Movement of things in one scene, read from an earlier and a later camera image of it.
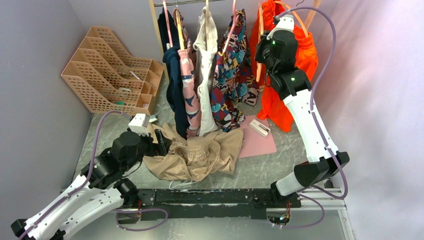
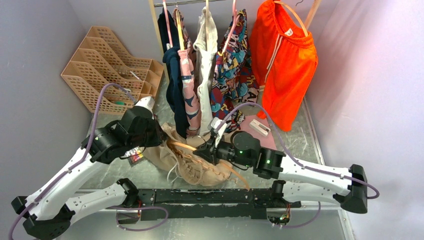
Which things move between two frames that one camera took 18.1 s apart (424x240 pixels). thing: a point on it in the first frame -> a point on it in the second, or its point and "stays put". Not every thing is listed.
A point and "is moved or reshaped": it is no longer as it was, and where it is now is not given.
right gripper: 265,39 -> 209,152
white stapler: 259,127 stays put
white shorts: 208,121 stays put
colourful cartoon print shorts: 232,77 stays put
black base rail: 156,204 stays put
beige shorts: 197,158 is moved or reshaped
